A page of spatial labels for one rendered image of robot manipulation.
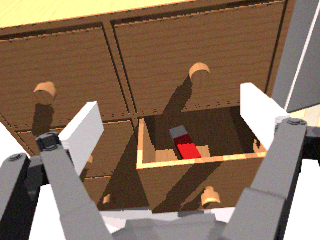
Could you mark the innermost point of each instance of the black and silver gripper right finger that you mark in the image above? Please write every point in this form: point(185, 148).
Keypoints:
point(262, 211)

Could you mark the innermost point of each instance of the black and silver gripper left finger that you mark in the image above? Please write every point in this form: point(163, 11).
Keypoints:
point(21, 179)

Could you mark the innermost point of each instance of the brown small chest of drawers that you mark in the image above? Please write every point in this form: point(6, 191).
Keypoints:
point(18, 16)

